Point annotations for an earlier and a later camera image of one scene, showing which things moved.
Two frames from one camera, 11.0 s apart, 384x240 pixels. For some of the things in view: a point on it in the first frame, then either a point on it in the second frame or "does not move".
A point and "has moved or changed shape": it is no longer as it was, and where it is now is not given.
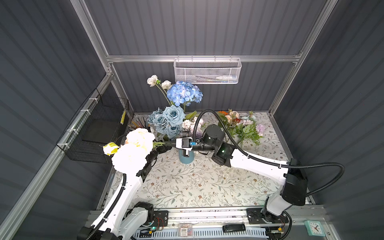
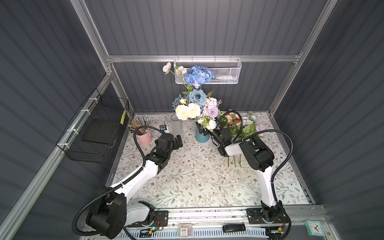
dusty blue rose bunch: (168, 121) to (196, 96)
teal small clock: (314, 228) does not move
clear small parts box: (185, 229) does not move
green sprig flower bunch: (241, 128) does not move
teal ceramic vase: (186, 160) has moved or changed shape
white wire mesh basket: (208, 71) does not move
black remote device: (235, 227) does not move
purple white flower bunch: (189, 125) to (211, 114)
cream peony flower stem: (131, 157) to (184, 111)
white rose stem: (166, 84) to (180, 71)
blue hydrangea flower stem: (184, 92) to (197, 75)
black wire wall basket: (97, 125) does not move
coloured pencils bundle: (139, 124) does not move
